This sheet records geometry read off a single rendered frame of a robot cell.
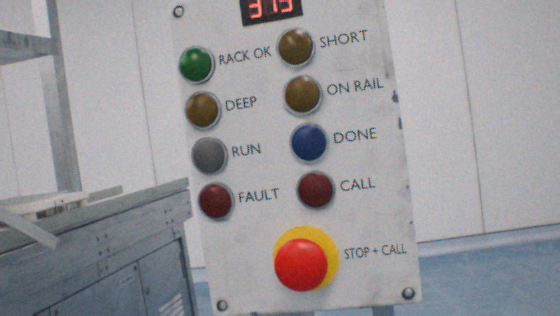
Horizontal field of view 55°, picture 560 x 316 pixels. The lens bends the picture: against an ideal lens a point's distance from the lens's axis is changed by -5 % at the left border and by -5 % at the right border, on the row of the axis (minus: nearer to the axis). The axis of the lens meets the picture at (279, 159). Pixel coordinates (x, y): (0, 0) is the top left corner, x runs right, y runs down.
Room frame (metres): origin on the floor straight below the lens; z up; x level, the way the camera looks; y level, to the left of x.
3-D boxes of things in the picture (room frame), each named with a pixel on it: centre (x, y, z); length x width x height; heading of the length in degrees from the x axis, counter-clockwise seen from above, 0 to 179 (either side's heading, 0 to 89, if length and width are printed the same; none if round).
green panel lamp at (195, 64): (0.44, 0.05, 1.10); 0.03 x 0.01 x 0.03; 76
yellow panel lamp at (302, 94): (0.43, -0.02, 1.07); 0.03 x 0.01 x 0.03; 76
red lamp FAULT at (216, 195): (0.44, 0.05, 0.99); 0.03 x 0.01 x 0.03; 76
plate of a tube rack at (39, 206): (1.34, 0.64, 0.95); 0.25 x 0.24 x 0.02; 77
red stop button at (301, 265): (0.43, -0.01, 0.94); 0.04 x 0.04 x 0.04; 76
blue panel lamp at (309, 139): (0.43, -0.02, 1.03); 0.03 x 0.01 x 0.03; 76
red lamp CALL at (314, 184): (0.43, -0.02, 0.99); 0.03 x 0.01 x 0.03; 76
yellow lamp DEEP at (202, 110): (0.44, 0.05, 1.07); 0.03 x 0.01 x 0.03; 76
